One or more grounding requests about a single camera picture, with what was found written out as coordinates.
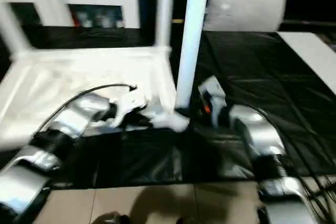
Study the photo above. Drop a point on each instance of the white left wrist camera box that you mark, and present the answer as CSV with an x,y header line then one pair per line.
x,y
128,100

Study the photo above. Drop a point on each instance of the white plastic table leg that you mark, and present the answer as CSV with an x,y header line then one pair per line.
x,y
11,32
191,40
164,9

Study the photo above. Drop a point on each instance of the small yellow label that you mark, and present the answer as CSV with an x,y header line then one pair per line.
x,y
177,21

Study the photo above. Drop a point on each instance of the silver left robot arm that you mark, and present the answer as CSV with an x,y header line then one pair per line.
x,y
58,140

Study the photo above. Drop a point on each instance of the white plastic table top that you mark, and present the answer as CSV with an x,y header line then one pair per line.
x,y
79,77

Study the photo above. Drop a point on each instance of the grey cushion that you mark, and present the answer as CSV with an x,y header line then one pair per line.
x,y
247,9

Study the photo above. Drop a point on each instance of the white sheet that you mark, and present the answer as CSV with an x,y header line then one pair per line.
x,y
312,51

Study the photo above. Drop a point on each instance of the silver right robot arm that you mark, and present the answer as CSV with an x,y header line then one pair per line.
x,y
262,140

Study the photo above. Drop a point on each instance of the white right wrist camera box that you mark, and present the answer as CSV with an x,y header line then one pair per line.
x,y
212,88

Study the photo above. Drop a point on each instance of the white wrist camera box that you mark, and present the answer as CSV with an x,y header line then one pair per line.
x,y
212,88
128,100

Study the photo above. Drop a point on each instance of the black work mat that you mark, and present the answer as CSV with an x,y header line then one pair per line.
x,y
252,77

